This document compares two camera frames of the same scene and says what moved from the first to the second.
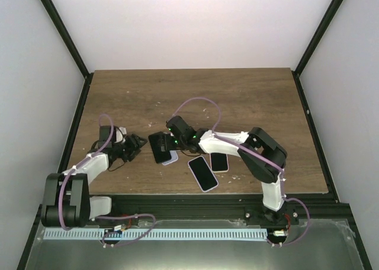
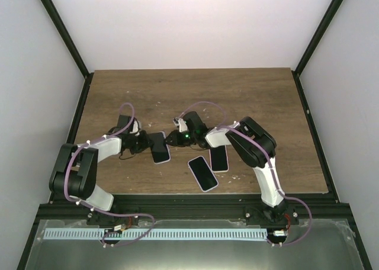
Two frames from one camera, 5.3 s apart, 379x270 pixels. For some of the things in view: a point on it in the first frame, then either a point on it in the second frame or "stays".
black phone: [159, 148] stays
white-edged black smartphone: [202, 173] stays
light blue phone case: [174, 156] to [160, 151]
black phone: [219, 161] stays
